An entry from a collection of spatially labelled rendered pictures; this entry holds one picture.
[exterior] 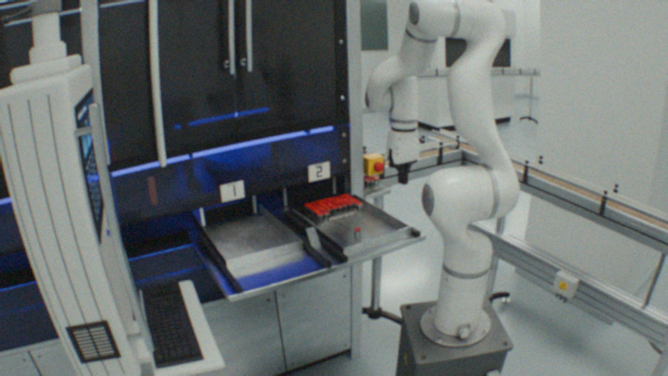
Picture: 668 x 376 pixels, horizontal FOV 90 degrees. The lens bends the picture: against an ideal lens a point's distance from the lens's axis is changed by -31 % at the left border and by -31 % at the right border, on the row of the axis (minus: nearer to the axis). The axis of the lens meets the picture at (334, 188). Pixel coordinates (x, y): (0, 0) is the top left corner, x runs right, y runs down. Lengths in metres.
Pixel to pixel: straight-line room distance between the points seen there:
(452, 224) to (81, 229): 0.76
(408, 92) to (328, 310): 1.08
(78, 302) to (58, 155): 0.34
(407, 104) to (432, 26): 0.45
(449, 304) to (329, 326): 1.09
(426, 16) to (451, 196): 0.36
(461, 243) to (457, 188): 0.12
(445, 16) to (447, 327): 0.71
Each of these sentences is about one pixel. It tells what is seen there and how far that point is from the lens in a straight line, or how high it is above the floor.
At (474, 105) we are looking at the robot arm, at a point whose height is 1.42.
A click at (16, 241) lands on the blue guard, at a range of 1.58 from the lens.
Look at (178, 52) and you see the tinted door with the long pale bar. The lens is 1.46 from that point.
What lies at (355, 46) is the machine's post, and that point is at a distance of 1.71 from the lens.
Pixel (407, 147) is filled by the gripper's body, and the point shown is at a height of 1.20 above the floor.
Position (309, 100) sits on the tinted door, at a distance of 1.65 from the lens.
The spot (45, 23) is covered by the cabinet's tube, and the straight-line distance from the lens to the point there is 1.10.
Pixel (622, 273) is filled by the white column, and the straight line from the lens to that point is 2.67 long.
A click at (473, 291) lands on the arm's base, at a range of 1.05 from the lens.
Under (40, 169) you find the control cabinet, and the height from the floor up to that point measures 1.38.
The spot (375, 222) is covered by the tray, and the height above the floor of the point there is 0.88.
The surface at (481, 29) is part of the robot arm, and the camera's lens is 0.97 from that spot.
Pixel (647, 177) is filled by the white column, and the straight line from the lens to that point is 2.45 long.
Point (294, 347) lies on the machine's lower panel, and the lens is 2.06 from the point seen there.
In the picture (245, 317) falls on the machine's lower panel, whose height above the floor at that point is 0.48.
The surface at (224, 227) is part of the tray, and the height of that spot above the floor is 0.88.
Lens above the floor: 1.59
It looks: 21 degrees down
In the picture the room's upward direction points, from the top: 1 degrees counter-clockwise
